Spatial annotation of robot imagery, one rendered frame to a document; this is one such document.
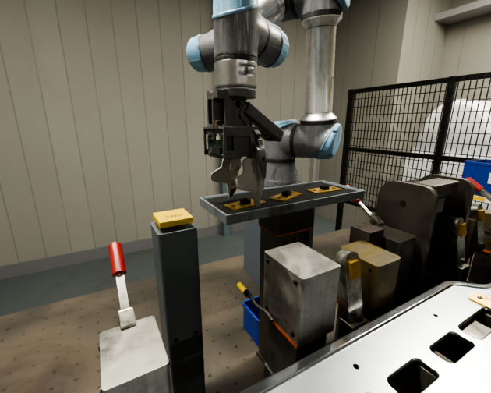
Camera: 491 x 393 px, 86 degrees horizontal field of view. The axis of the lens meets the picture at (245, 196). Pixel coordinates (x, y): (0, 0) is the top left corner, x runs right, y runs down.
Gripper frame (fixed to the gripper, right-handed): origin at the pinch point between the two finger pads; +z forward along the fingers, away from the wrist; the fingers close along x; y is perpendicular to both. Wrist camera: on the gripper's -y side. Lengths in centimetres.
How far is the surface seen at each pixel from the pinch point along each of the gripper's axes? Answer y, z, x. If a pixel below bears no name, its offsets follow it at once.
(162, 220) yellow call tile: 16.9, 1.7, -1.5
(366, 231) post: -20.6, 7.7, 15.5
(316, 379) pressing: 8.1, 17.7, 25.5
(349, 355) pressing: 1.3, 17.7, 26.1
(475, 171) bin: -118, 6, 12
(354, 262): -7.0, 8.1, 20.8
